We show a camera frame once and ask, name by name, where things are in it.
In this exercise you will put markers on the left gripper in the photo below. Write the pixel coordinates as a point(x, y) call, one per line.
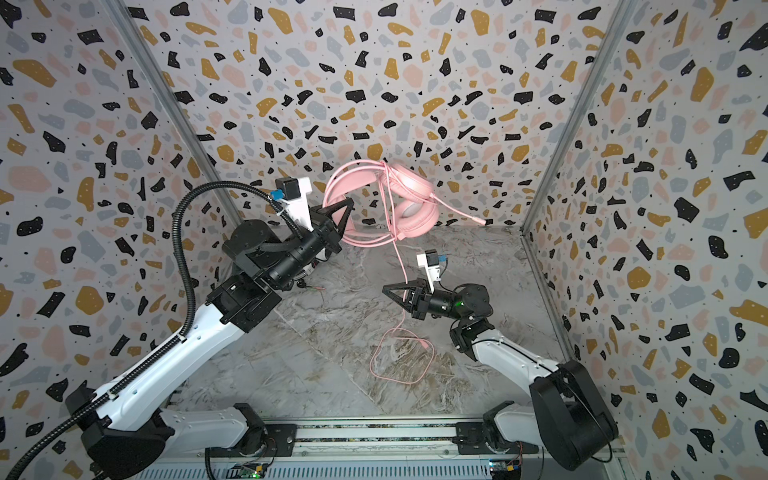
point(327, 231)

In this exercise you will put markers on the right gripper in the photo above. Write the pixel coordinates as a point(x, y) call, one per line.
point(414, 299)

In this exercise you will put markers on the pink headphones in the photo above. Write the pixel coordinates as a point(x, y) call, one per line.
point(411, 206)

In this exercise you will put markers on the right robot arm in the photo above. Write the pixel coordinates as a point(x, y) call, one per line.
point(567, 415)

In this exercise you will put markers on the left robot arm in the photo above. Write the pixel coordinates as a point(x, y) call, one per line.
point(131, 429)

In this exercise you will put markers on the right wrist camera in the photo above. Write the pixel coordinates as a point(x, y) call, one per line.
point(432, 263)

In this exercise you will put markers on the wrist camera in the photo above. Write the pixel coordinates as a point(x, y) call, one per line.
point(291, 194)
point(432, 263)

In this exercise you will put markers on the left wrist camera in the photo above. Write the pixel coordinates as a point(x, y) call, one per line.
point(291, 194)

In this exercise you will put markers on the left corner aluminium post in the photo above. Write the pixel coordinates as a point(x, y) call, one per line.
point(177, 162)

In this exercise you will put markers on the corner aluminium post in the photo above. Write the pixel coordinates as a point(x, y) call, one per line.
point(615, 28)
point(177, 162)

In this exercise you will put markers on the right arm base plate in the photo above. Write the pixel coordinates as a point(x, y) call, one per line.
point(480, 438)

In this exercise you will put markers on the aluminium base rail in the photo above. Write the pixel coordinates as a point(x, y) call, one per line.
point(386, 448)

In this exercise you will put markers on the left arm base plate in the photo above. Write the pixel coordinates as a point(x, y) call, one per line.
point(270, 441)

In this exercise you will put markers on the right corner aluminium post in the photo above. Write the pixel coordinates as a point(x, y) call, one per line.
point(615, 28)

